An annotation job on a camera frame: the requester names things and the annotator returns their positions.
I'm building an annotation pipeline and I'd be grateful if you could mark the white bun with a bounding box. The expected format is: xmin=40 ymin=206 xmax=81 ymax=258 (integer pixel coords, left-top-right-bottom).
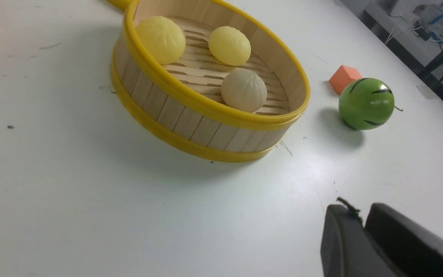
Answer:
xmin=220 ymin=69 xmax=267 ymax=113

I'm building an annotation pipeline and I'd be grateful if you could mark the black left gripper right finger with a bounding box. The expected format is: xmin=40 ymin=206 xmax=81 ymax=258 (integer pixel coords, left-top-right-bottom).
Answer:
xmin=365 ymin=203 xmax=443 ymax=277

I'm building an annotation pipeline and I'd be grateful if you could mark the orange foam cube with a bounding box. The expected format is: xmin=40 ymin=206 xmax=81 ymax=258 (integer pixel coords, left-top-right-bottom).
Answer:
xmin=328 ymin=65 xmax=362 ymax=95

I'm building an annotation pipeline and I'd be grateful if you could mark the yellow bun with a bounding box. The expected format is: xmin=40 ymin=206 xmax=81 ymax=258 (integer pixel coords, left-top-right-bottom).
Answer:
xmin=208 ymin=26 xmax=251 ymax=67
xmin=135 ymin=16 xmax=186 ymax=65

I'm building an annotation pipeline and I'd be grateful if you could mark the bamboo steamer tray yellow rim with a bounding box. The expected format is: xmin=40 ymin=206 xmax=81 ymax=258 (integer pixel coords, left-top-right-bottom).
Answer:
xmin=110 ymin=0 xmax=311 ymax=162

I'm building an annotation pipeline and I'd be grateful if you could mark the green toy watermelon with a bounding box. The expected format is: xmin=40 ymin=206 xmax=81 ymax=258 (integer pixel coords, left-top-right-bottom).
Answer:
xmin=338 ymin=78 xmax=395 ymax=131

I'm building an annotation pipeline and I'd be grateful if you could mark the woven bamboo steamer lid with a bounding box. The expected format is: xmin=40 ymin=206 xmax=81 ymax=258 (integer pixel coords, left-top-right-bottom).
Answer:
xmin=106 ymin=0 xmax=132 ymax=11

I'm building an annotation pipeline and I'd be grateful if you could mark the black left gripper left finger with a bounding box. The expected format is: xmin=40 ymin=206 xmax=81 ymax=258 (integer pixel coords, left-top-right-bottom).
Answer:
xmin=320 ymin=197 xmax=399 ymax=277

